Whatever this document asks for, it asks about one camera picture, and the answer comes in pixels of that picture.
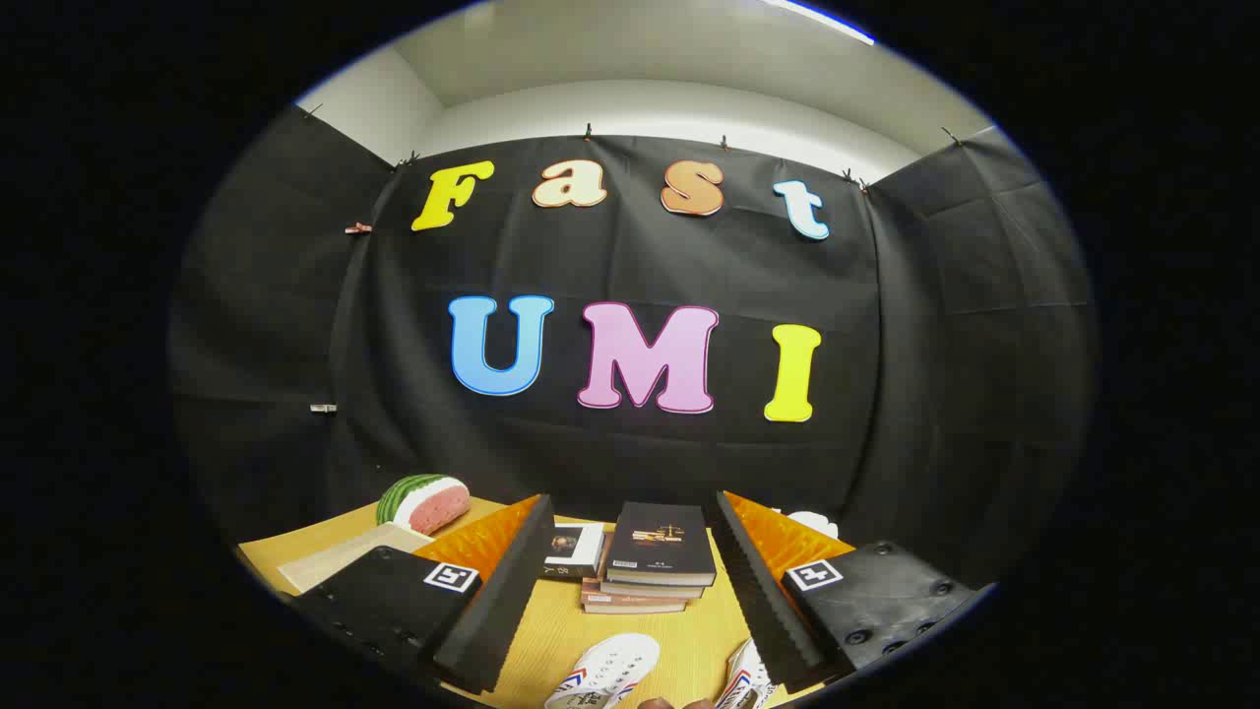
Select white plush toy with face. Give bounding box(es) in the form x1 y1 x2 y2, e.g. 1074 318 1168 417
773 509 840 541

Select brown cover book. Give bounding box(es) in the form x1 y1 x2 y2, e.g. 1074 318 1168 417
581 581 690 615

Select white canvas shoe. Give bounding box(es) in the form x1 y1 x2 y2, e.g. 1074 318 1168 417
714 638 779 709
544 633 662 709

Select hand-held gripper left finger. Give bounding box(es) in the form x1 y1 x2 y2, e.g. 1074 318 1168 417
292 494 558 696

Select thick book under black book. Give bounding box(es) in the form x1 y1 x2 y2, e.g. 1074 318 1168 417
597 573 706 601

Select watermelon slice plush toy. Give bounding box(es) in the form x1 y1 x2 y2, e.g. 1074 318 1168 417
376 474 472 536

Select black cover book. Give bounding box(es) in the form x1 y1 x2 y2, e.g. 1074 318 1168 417
605 502 718 588

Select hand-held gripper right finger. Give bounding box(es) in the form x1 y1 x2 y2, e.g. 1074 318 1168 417
711 490 995 695

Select beige fabric storage box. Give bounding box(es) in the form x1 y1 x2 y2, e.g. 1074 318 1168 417
278 523 434 594

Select white portrait cover book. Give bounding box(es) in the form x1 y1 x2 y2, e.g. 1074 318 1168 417
543 522 606 580

